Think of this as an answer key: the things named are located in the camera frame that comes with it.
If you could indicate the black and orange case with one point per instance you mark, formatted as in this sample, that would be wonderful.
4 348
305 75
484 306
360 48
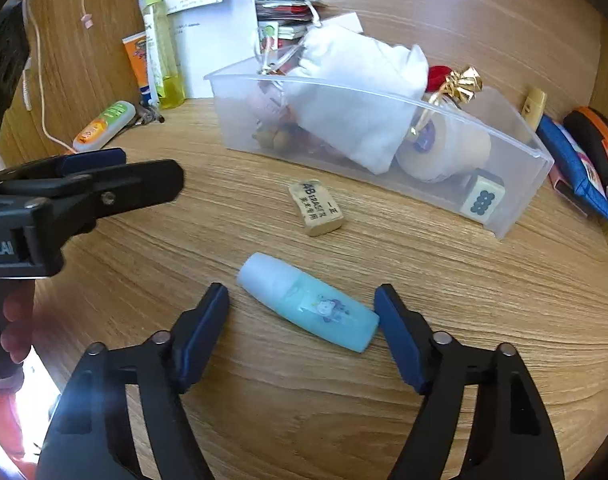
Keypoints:
601 145

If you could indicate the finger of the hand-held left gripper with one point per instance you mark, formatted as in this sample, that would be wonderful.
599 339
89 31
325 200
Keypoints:
94 157
134 182

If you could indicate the white lotion tube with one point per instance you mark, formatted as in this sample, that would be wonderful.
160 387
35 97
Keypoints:
151 55

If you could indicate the mahjong tile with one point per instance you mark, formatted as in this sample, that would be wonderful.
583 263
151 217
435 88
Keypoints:
481 195

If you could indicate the beige eraser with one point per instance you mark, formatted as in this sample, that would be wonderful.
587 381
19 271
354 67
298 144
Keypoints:
316 207

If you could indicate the white paper sheet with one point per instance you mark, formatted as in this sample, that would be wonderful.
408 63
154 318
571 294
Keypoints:
209 55

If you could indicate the teal bottle with white cap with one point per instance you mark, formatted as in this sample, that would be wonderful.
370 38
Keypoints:
314 305

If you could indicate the person's left hand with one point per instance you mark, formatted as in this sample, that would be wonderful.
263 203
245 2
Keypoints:
19 325

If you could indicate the wooden beads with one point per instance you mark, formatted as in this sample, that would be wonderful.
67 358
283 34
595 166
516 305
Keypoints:
279 141

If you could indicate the clear plastic bin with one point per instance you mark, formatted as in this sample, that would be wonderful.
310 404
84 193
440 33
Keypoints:
364 195

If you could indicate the white round bottle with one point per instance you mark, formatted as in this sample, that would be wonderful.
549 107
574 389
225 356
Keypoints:
449 150

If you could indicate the orange sunscreen tube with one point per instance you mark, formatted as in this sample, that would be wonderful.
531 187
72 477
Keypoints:
136 60

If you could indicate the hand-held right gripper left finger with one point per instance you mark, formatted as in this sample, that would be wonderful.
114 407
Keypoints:
204 332

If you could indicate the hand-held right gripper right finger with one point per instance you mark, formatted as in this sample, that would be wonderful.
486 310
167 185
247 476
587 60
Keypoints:
404 342

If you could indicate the blue pencil case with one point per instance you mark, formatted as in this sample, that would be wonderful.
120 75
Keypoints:
574 170

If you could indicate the yellow-green spray bottle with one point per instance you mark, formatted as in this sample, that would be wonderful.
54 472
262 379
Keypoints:
166 60

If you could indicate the white card box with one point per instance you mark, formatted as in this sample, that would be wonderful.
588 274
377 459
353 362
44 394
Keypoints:
349 21

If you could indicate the wooden desktop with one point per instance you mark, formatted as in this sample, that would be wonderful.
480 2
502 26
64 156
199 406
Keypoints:
294 410

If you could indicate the orange and green bottle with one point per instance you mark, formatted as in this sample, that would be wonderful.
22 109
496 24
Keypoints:
104 127

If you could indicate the fruit sticker sheet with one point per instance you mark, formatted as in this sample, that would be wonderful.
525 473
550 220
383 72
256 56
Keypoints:
268 35

